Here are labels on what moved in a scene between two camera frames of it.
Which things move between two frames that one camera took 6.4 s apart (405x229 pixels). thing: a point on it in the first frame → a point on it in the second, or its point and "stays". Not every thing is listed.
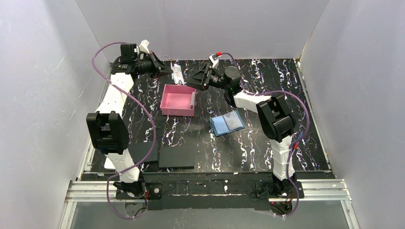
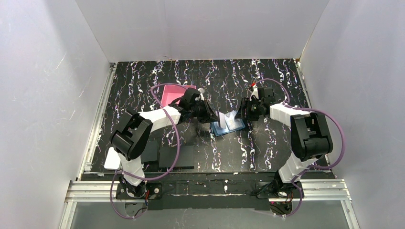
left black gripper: x=154 y=63 → x=206 y=109
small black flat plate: x=139 y=150 stays
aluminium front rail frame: x=323 y=190 stays
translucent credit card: x=176 y=74 → x=222 y=122
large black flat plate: x=176 y=157 stays
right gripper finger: x=201 y=78 → x=242 y=112
